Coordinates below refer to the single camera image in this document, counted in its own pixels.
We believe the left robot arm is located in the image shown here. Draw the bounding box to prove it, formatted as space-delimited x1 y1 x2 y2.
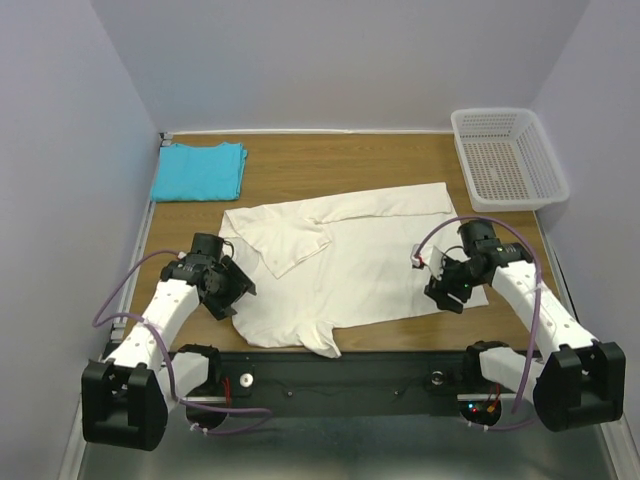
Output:
81 233 256 451

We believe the folded blue t shirt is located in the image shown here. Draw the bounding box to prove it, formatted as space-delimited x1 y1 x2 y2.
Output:
151 142 248 203

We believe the white plastic basket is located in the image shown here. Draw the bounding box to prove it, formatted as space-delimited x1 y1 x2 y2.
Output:
450 108 569 213

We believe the white t shirt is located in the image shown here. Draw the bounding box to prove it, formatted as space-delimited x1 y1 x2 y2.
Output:
220 183 465 358

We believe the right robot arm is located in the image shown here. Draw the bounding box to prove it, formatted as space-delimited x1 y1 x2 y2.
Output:
411 216 626 432

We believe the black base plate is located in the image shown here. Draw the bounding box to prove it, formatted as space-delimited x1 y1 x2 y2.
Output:
164 351 521 419

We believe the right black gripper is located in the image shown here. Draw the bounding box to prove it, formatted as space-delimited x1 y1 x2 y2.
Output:
423 250 486 313

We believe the aluminium frame rail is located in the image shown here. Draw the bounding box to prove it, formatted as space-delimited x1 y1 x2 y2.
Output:
82 355 624 401

